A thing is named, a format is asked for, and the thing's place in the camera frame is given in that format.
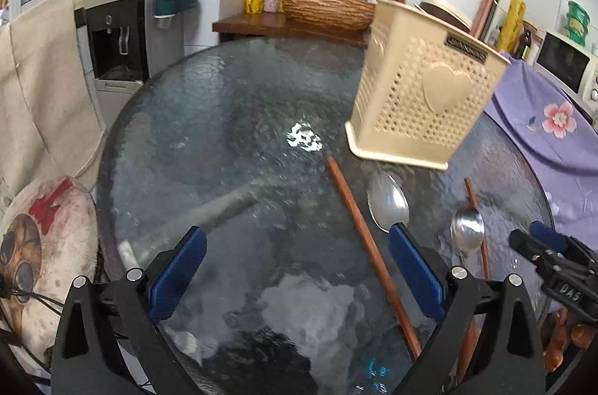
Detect teal cup holder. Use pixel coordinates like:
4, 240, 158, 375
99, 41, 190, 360
153, 0, 198, 29

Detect white microwave oven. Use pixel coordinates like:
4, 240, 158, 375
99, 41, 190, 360
533, 31, 598, 121

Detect dog print cushion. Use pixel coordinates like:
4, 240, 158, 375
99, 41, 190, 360
1, 176, 98, 372

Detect green stacked containers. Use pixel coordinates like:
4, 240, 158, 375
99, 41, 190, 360
564, 0, 591, 47

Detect woven basin sink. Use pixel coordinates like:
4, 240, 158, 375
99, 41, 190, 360
281, 0, 376, 31

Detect yellow roll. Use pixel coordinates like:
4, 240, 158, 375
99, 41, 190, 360
496, 0, 526, 54

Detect water dispenser machine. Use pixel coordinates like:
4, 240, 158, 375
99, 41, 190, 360
83, 0, 185, 128

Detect round silver spoon wooden handle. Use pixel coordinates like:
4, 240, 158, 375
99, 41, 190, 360
450, 178, 491, 382

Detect purple floral cloth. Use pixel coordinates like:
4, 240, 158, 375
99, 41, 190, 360
487, 58, 597, 253

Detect beige fabric cover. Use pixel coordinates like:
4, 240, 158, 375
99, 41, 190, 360
1, 0, 107, 211

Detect brown wooden chopstick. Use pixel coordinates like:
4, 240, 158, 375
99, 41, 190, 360
326, 156, 422, 359

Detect dark glass bottle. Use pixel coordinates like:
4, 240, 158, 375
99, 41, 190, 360
514, 27, 533, 60

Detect brown wooden counter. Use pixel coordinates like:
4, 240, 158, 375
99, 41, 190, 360
212, 13, 369, 49

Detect yellow mug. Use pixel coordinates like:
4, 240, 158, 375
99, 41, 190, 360
244, 0, 265, 15

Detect cream perforated utensil holder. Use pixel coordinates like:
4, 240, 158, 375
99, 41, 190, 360
345, 0, 509, 170

